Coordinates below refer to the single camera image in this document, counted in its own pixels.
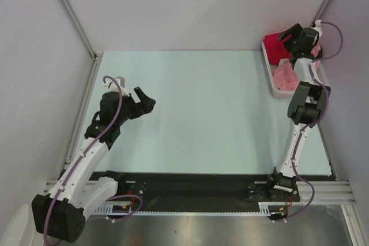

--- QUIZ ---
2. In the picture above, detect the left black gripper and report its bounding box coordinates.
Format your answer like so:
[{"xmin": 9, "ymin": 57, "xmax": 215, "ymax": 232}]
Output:
[{"xmin": 115, "ymin": 87, "xmax": 155, "ymax": 126}]

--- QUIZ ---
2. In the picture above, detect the red t shirt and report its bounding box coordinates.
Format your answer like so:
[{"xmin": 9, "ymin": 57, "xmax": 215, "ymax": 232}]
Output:
[{"xmin": 263, "ymin": 33, "xmax": 290, "ymax": 66}]

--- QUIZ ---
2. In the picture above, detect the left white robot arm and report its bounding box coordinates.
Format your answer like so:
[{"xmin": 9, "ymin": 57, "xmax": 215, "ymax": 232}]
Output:
[{"xmin": 31, "ymin": 85, "xmax": 156, "ymax": 243}]

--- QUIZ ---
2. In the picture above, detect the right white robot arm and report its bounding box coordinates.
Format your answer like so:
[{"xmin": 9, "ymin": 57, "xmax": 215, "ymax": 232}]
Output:
[{"xmin": 262, "ymin": 20, "xmax": 331, "ymax": 201}]

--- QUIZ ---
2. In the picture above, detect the pink t shirt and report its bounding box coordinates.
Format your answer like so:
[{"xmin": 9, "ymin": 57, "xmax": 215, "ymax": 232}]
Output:
[{"xmin": 273, "ymin": 43, "xmax": 323, "ymax": 91}]

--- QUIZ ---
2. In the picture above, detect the white plastic basket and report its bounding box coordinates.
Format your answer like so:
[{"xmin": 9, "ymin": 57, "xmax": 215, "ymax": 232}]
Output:
[{"xmin": 261, "ymin": 42, "xmax": 330, "ymax": 99}]

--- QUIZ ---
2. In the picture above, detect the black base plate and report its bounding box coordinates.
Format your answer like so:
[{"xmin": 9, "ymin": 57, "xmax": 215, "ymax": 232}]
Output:
[{"xmin": 57, "ymin": 171, "xmax": 338, "ymax": 214}]

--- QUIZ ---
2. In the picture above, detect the white cable duct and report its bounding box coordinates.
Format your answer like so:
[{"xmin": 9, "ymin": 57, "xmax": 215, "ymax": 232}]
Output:
[{"xmin": 91, "ymin": 203, "xmax": 287, "ymax": 217}]

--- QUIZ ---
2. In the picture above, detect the left aluminium frame post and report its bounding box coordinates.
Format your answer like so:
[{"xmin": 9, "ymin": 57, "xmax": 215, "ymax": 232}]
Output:
[{"xmin": 58, "ymin": 0, "xmax": 97, "ymax": 60}]

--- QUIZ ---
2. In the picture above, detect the aluminium front rail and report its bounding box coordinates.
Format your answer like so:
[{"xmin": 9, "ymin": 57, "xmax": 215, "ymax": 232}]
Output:
[{"xmin": 44, "ymin": 180, "xmax": 356, "ymax": 205}]

